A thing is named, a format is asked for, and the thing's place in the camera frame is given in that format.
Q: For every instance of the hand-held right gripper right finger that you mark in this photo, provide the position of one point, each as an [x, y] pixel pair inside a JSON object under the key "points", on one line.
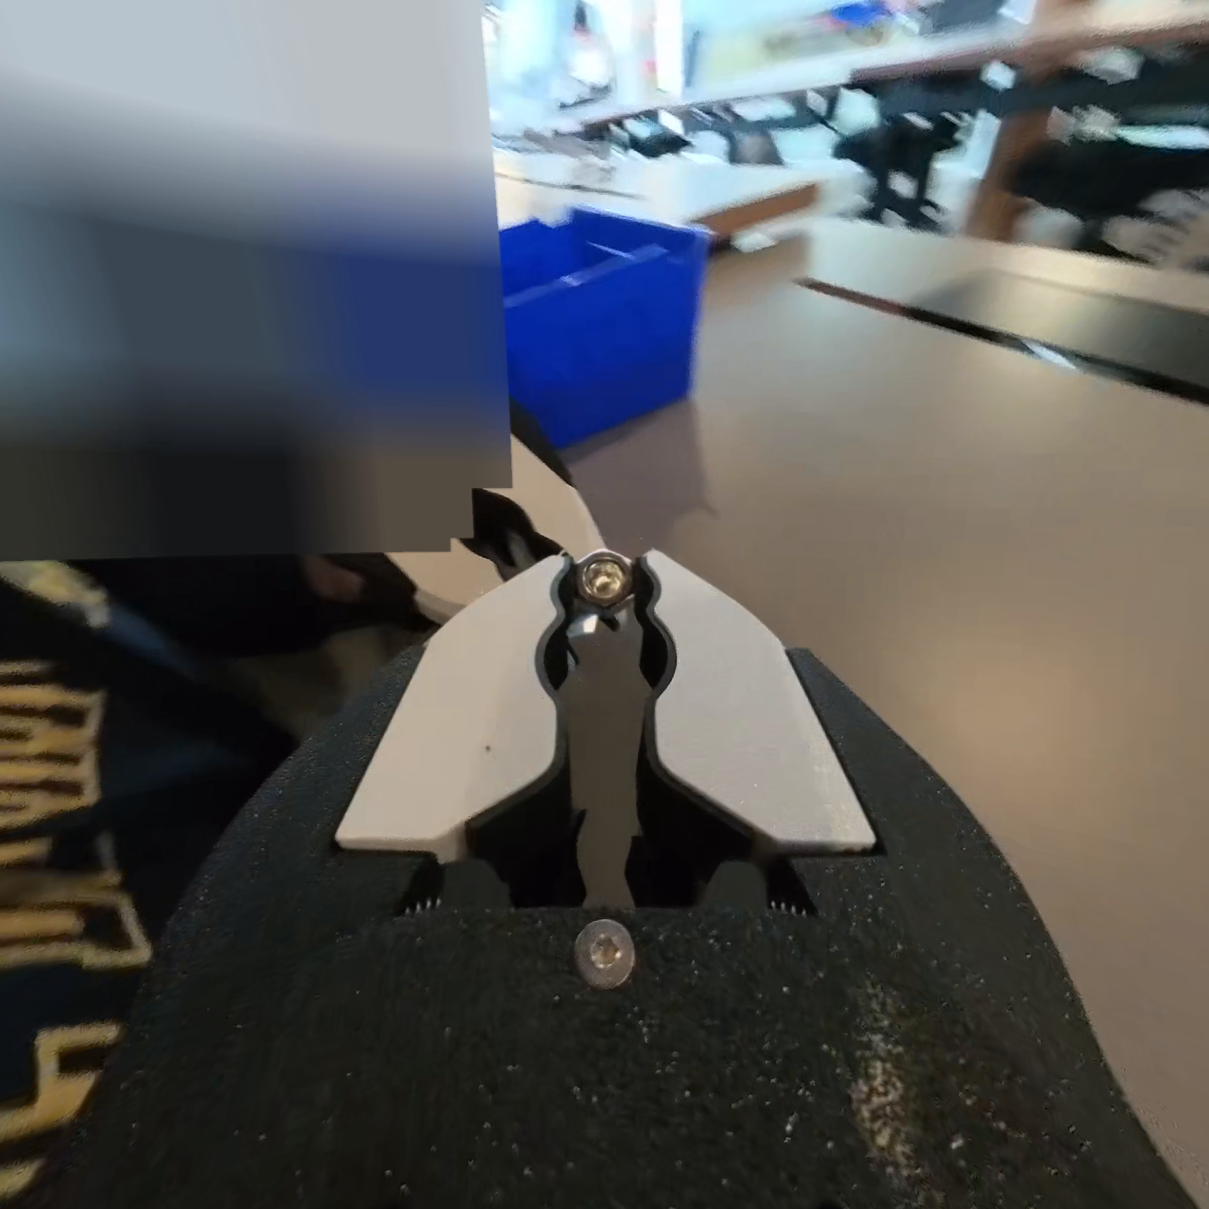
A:
{"points": [[746, 728]]}

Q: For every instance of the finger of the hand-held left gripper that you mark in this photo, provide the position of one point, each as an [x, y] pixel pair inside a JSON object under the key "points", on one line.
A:
{"points": [[553, 511], [443, 581]]}

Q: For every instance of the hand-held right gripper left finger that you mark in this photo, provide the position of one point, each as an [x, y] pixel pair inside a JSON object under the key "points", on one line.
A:
{"points": [[471, 737]]}

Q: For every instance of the silver socket head bolt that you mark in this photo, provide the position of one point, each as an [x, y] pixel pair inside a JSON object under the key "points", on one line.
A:
{"points": [[605, 577]]}

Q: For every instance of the person's left hand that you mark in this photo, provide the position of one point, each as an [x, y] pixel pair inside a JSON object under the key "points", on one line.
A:
{"points": [[336, 577]]}

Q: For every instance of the blue plastic divided bin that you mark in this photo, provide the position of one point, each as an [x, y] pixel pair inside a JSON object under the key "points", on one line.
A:
{"points": [[605, 322]]}

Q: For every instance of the wood-edged grey desk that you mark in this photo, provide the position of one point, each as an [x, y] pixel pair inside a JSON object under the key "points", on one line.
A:
{"points": [[679, 194]]}

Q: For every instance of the dark clothing with yellow print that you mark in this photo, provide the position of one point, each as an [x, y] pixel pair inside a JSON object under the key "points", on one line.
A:
{"points": [[56, 850]]}

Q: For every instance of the black office chair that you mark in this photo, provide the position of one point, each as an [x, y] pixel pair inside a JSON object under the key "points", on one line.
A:
{"points": [[1115, 181], [892, 151]]}

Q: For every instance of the wooden post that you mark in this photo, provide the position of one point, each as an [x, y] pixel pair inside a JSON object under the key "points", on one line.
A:
{"points": [[1005, 170]]}

